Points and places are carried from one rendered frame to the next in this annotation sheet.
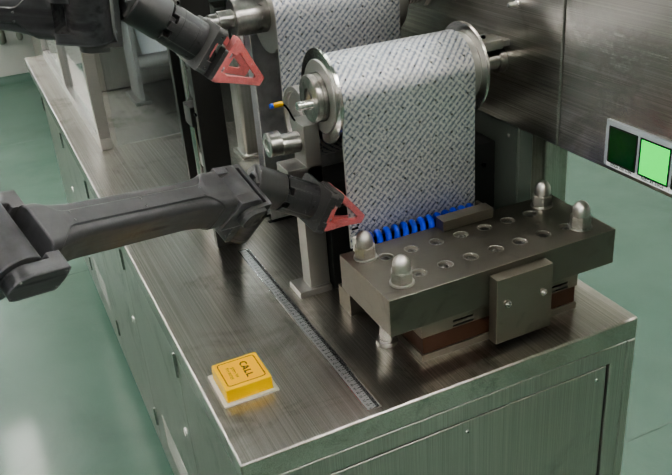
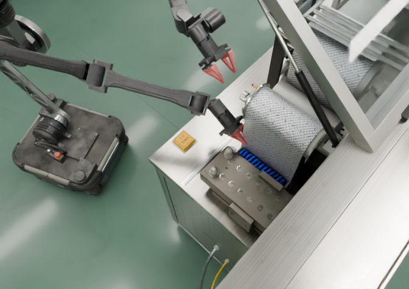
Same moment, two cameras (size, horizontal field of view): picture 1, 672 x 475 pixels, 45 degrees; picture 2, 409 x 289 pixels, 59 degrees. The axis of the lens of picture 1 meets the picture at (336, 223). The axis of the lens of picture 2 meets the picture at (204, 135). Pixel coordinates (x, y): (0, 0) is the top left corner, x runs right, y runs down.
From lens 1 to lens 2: 1.18 m
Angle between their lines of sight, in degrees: 57
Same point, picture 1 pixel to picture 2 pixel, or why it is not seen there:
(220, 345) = (201, 126)
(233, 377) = (179, 139)
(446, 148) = (283, 159)
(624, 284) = not seen: outside the picture
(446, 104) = (286, 149)
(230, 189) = (192, 101)
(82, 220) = (118, 83)
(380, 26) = not seen: hidden behind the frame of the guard
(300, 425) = (169, 167)
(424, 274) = (223, 178)
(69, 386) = not seen: hidden behind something
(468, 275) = (226, 194)
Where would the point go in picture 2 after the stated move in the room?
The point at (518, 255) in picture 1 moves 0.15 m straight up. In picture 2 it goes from (248, 209) to (251, 194)
